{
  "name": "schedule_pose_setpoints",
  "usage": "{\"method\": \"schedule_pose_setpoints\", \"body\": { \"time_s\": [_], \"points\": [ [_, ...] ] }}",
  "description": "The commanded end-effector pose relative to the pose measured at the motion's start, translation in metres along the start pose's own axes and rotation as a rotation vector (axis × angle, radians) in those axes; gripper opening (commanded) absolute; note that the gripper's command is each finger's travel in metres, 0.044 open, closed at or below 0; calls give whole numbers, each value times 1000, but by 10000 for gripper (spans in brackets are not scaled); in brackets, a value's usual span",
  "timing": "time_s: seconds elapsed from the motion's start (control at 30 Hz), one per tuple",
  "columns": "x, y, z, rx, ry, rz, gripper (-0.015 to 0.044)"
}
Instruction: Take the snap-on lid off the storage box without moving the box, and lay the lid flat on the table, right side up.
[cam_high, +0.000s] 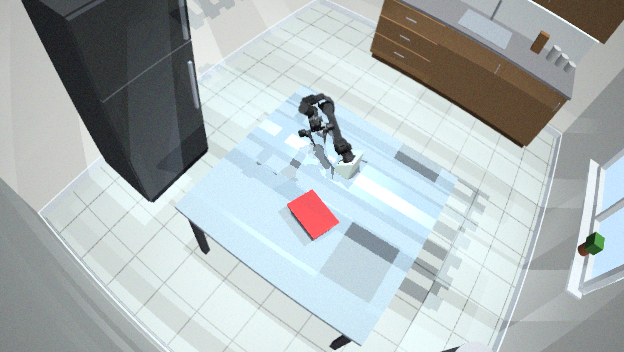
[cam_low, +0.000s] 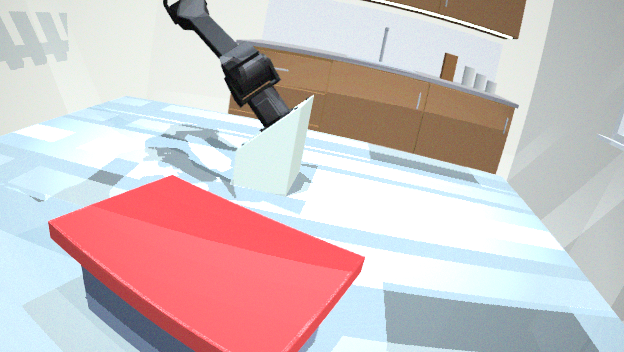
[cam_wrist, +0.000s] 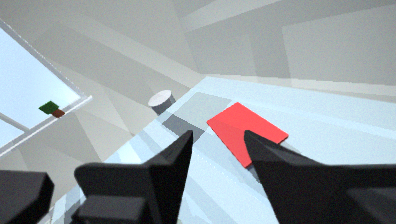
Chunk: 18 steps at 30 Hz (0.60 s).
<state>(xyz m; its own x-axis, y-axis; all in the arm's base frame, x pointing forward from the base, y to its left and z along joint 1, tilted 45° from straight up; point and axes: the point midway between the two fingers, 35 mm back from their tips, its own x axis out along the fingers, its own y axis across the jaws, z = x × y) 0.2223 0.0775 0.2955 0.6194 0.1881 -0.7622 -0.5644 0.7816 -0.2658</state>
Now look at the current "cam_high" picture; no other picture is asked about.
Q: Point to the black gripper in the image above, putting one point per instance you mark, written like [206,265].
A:
[303,132]

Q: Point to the red box lid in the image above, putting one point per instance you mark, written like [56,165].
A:
[313,214]

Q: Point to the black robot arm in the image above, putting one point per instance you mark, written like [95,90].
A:
[341,146]

